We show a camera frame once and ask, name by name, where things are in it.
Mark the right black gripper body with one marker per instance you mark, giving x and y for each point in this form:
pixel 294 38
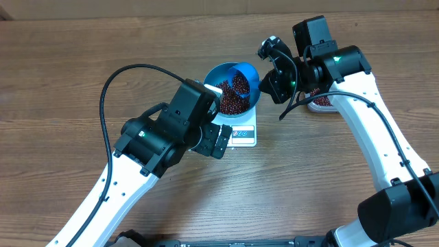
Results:
pixel 285 88

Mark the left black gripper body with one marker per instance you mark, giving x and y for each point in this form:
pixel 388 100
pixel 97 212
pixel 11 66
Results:
pixel 206 144

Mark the blue plastic measuring scoop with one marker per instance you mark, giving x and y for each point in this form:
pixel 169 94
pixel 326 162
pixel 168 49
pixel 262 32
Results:
pixel 248 72

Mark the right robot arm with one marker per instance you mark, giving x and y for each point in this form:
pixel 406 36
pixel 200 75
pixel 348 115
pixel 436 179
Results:
pixel 406 198

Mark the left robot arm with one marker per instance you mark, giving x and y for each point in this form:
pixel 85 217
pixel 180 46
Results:
pixel 147 147

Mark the white digital kitchen scale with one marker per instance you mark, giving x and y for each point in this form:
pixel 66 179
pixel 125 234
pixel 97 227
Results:
pixel 244 125

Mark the blue metal bowl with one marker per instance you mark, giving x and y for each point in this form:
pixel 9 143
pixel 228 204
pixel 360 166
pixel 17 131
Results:
pixel 218 75

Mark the clear plastic food container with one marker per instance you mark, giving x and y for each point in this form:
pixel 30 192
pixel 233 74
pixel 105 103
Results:
pixel 321 105

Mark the red adzuki beans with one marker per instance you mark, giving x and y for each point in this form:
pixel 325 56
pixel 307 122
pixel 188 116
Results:
pixel 235 99

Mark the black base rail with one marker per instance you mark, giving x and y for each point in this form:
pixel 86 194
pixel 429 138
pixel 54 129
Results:
pixel 132 238

